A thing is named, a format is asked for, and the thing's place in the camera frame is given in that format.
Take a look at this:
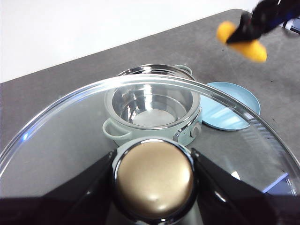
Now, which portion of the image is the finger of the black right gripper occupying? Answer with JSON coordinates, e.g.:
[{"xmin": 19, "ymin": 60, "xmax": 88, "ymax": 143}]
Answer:
[{"xmin": 225, "ymin": 22, "xmax": 261, "ymax": 45}]

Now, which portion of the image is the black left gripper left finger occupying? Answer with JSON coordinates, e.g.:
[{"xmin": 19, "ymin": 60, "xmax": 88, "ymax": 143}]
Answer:
[{"xmin": 0, "ymin": 150, "xmax": 132, "ymax": 225}]

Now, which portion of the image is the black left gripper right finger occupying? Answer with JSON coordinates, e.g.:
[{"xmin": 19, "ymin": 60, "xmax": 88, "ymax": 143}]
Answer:
[{"xmin": 187, "ymin": 147, "xmax": 300, "ymax": 225}]

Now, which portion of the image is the yellow corn cob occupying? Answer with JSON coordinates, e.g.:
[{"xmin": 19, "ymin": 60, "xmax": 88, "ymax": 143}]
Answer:
[{"xmin": 216, "ymin": 20, "xmax": 268, "ymax": 63}]

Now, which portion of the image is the glass lid with green knob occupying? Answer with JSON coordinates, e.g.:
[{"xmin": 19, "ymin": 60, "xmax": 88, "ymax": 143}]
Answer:
[{"xmin": 0, "ymin": 75, "xmax": 300, "ymax": 225}]

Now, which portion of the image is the light blue round plate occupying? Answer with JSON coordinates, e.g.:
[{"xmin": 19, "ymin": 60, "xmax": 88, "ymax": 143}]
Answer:
[{"xmin": 200, "ymin": 81, "xmax": 262, "ymax": 131}]

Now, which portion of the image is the pale green electric steamer pot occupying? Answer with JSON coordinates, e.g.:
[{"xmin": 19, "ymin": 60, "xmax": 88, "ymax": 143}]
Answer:
[{"xmin": 102, "ymin": 64, "xmax": 203, "ymax": 147}]

